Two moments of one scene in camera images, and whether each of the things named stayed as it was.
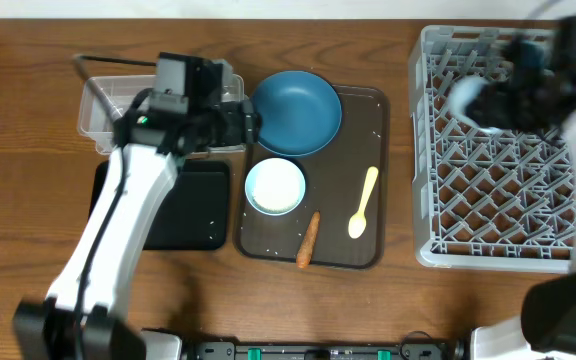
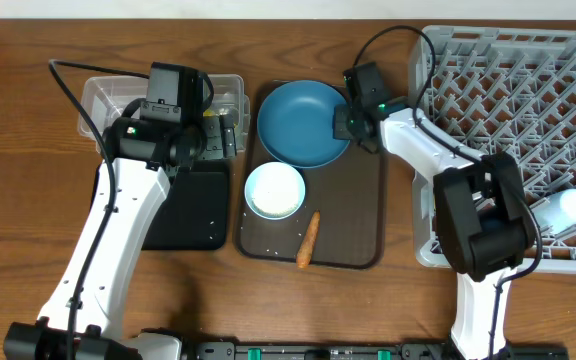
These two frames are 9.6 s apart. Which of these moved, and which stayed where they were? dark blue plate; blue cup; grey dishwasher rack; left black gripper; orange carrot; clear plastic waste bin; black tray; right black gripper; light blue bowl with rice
Moved: blue cup; dark blue plate; right black gripper; left black gripper
Stayed: light blue bowl with rice; grey dishwasher rack; clear plastic waste bin; orange carrot; black tray
